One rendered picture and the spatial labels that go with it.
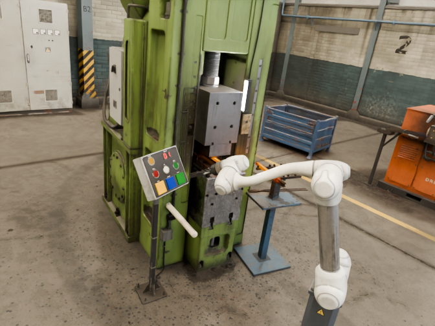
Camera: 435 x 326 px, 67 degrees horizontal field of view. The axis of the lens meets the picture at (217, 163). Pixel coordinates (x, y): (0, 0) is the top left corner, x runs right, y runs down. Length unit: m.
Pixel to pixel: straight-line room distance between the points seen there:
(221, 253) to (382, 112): 7.69
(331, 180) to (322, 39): 9.53
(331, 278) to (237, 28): 1.79
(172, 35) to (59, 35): 5.24
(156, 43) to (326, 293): 2.04
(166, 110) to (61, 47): 5.23
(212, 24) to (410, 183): 4.00
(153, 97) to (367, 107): 8.08
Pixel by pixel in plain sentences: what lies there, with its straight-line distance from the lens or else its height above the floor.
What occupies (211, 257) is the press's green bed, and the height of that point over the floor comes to 0.13.
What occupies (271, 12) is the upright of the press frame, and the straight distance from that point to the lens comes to 2.80.
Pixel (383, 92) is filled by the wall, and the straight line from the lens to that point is 10.00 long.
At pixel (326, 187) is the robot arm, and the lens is 1.61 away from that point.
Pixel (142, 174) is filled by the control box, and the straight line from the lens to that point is 2.12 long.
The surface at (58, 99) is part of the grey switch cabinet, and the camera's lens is 7.59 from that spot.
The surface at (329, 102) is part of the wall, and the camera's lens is 10.76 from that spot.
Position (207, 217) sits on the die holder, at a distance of 2.72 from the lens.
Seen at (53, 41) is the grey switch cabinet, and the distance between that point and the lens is 7.42.
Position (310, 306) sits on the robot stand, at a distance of 2.27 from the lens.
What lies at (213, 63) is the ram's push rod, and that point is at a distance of 2.59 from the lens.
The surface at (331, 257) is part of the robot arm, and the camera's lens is 1.85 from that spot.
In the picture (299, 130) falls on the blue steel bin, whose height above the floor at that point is 0.43.
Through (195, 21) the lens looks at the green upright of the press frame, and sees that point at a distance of 2.41.
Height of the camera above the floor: 1.98
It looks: 22 degrees down
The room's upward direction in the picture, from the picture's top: 7 degrees clockwise
